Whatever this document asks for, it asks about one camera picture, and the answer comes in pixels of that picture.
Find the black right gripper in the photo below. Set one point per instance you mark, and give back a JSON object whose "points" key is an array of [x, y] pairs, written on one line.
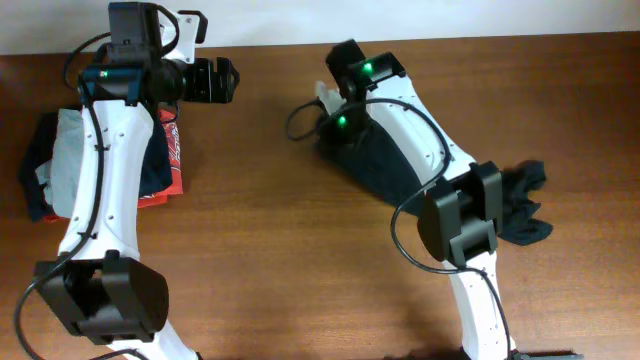
{"points": [[334, 139]]}

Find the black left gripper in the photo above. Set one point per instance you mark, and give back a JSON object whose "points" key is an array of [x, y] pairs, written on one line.
{"points": [[205, 92]]}

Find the dark green t-shirt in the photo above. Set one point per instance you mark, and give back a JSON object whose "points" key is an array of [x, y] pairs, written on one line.
{"points": [[377, 164]]}

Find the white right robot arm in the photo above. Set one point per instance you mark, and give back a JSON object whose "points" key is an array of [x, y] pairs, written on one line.
{"points": [[461, 214]]}

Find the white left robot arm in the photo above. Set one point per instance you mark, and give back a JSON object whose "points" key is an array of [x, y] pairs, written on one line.
{"points": [[97, 287]]}

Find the red printed folded garment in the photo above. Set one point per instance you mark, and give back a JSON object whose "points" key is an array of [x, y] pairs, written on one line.
{"points": [[172, 150]]}

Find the navy folded garment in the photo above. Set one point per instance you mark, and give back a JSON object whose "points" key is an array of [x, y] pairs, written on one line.
{"points": [[33, 157]]}

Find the grey folded t-shirt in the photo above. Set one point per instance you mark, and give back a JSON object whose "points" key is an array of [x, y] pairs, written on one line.
{"points": [[62, 142]]}

